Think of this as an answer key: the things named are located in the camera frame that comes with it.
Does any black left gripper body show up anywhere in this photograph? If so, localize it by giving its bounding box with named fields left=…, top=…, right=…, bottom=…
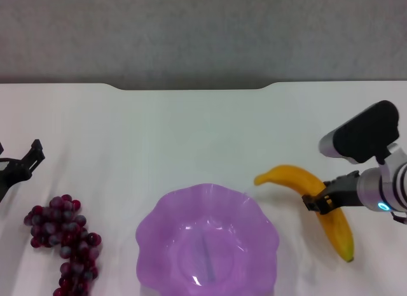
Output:
left=0, top=157, right=33, bottom=204

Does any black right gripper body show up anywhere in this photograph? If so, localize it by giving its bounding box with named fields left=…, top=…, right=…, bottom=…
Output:
left=322, top=170, right=362, bottom=211

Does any yellow plastic banana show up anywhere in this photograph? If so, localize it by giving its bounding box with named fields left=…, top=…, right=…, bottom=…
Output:
left=253, top=164, right=355, bottom=263

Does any dark red grape bunch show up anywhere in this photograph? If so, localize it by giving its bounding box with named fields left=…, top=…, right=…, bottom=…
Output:
left=23, top=194, right=102, bottom=296

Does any purple wavy plastic bowl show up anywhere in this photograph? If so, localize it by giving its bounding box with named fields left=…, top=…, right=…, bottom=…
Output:
left=135, top=183, right=280, bottom=296

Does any black camera cable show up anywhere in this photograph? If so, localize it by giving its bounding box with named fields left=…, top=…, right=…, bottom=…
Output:
left=390, top=211, right=407, bottom=227

